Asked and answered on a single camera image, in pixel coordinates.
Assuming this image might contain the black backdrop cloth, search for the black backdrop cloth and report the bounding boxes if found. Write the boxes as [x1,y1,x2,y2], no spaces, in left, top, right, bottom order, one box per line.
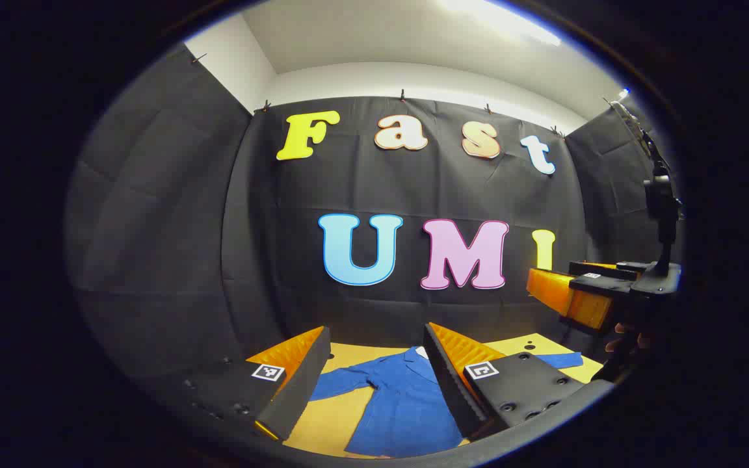
[66,45,684,391]

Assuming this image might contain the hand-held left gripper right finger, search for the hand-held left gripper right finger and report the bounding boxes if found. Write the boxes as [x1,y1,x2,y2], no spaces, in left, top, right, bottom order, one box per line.
[423,322,588,441]

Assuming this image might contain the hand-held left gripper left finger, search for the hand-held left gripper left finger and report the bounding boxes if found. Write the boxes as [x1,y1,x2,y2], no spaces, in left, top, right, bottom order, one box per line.
[166,325,332,443]

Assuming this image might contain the blue jacket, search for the blue jacket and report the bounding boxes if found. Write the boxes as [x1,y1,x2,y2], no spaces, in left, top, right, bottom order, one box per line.
[309,346,585,459]

